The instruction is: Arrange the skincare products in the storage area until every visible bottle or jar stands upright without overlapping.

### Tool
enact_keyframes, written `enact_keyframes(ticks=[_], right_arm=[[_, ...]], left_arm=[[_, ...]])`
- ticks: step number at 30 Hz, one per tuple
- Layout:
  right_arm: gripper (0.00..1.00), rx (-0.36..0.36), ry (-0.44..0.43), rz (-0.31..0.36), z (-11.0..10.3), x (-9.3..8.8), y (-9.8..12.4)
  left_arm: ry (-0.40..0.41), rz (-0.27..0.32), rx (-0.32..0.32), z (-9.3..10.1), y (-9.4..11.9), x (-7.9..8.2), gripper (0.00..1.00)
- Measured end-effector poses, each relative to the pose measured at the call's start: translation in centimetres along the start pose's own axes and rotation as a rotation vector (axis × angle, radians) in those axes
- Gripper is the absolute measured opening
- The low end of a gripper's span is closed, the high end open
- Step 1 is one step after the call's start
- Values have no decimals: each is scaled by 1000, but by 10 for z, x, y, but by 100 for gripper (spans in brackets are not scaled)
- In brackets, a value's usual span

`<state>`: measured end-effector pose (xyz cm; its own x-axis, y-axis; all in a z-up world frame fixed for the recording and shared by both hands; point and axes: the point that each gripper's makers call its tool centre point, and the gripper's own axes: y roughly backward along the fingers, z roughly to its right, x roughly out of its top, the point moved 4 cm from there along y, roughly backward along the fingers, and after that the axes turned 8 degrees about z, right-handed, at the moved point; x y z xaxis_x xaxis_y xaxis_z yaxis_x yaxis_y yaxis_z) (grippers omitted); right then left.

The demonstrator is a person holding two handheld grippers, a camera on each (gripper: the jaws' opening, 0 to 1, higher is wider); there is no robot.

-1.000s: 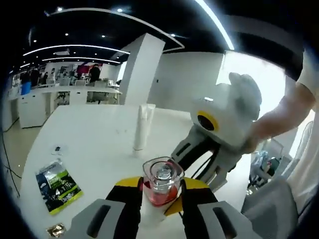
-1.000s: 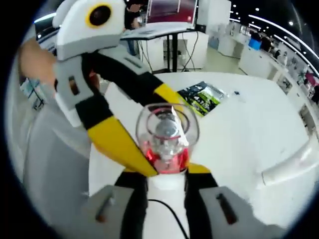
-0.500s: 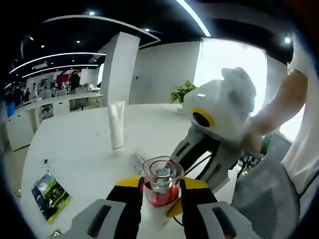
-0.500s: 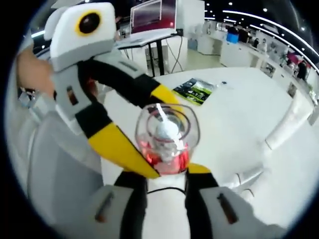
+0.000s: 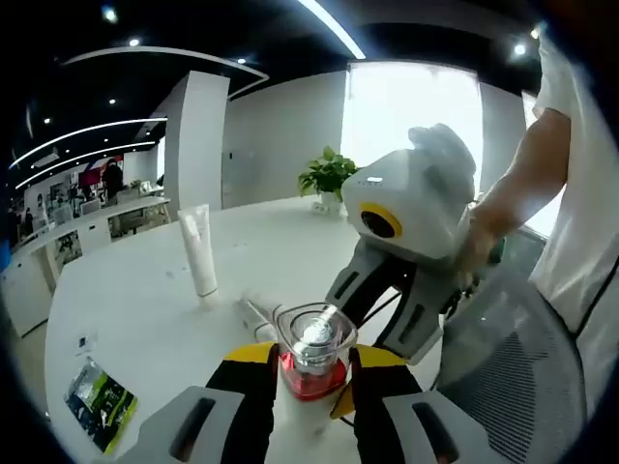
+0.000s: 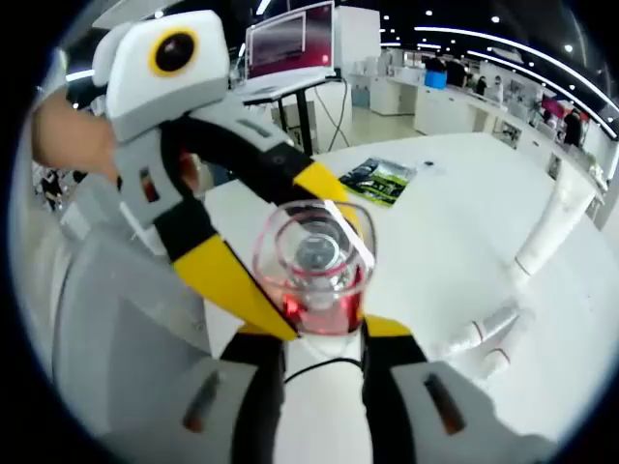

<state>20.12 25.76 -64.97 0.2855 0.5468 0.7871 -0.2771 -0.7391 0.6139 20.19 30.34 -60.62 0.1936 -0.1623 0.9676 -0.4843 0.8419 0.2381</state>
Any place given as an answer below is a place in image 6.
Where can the group of distant people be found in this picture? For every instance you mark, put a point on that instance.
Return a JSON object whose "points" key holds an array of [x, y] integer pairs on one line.
{"points": [[459, 75]]}

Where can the person's left hand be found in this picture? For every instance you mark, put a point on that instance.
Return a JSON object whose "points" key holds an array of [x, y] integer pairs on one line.
{"points": [[72, 135]]}

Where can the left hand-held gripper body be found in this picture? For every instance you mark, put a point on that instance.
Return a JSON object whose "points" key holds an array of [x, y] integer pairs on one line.
{"points": [[164, 72]]}

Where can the green black skincare sachet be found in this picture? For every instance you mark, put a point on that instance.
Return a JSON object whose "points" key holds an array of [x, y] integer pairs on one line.
{"points": [[379, 181]]}

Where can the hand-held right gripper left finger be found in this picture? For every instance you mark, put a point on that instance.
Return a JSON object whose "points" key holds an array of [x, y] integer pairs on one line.
{"points": [[251, 396]]}

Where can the blue bin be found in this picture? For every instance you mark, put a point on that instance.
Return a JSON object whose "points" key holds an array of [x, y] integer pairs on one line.
{"points": [[435, 79]]}

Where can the white standing desk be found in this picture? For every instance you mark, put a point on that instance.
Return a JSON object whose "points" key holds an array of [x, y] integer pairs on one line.
{"points": [[300, 89]]}

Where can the red screen computer monitor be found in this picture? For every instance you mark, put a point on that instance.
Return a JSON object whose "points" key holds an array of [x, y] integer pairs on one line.
{"points": [[290, 41]]}

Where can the person's grey clothing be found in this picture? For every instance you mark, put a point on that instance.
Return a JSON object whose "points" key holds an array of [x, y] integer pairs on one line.
{"points": [[121, 314]]}

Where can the white red-collar pump skincare bottle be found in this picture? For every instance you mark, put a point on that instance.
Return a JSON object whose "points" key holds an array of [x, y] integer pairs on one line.
{"points": [[314, 270]]}

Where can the distant red screen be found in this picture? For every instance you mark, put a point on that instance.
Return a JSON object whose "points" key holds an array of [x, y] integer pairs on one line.
{"points": [[552, 106]]}

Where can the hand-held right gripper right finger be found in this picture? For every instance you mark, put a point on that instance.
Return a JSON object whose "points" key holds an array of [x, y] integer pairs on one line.
{"points": [[401, 396]]}

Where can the small silver white skincare tube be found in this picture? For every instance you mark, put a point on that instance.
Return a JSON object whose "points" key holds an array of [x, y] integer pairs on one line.
{"points": [[483, 326]]}

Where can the long white counter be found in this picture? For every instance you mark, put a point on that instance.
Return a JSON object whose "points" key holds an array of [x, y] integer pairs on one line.
{"points": [[450, 111]]}

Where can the large white skincare tube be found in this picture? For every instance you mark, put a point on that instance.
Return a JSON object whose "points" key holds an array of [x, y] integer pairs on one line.
{"points": [[544, 232]]}

